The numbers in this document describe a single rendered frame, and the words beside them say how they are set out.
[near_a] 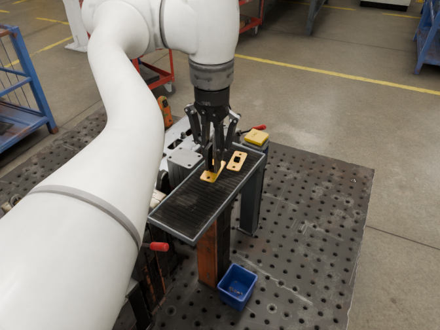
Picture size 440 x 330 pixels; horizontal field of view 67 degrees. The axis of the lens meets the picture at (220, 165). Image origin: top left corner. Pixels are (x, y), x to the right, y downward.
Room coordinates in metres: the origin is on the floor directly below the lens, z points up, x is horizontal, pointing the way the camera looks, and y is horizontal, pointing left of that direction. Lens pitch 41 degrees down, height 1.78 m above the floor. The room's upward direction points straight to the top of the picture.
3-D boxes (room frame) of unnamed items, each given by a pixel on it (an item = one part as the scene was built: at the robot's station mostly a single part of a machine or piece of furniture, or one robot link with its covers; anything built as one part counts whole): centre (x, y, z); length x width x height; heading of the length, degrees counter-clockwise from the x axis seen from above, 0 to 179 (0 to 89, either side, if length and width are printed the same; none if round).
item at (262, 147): (0.86, -0.12, 0.92); 0.08 x 0.08 x 0.44; 58
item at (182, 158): (0.82, 0.11, 0.90); 0.13 x 0.10 x 0.41; 58
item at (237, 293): (0.57, -0.06, 0.74); 0.11 x 0.10 x 0.09; 148
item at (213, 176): (0.63, 0.02, 1.22); 0.08 x 0.04 x 0.01; 157
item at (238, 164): (0.74, -0.05, 1.17); 0.08 x 0.04 x 0.01; 160
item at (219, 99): (0.63, 0.02, 1.42); 0.08 x 0.07 x 0.09; 67
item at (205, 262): (0.64, 0.02, 0.92); 0.10 x 0.08 x 0.45; 148
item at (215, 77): (0.63, 0.02, 1.49); 0.09 x 0.09 x 0.06
